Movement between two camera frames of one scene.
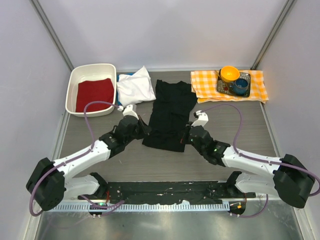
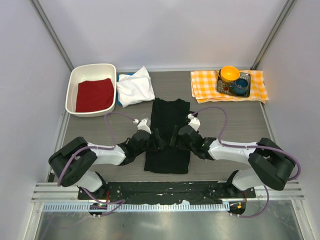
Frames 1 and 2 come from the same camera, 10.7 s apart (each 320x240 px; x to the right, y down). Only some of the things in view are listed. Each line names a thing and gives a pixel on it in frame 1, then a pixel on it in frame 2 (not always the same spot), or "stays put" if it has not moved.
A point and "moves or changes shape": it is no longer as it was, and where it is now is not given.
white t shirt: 135,88 stays put
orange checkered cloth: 204,84 stays put
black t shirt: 173,102 moves or changes shape
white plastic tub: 80,73 stays put
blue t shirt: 118,100 stays put
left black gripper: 145,129 -> 158,142
